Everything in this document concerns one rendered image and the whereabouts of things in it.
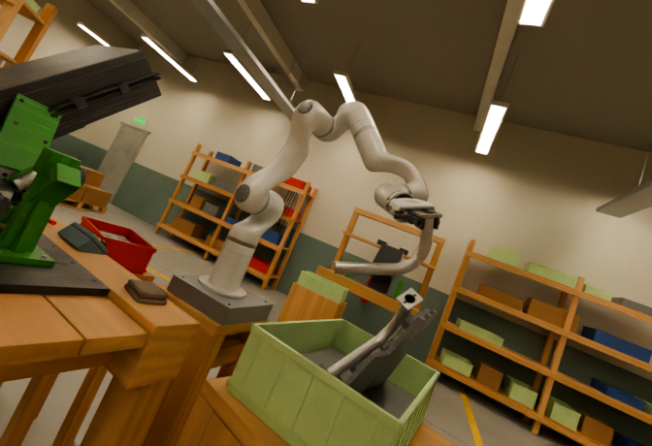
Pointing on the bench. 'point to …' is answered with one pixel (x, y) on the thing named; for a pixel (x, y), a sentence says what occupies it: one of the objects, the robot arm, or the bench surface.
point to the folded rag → (146, 292)
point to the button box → (82, 239)
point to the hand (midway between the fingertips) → (426, 221)
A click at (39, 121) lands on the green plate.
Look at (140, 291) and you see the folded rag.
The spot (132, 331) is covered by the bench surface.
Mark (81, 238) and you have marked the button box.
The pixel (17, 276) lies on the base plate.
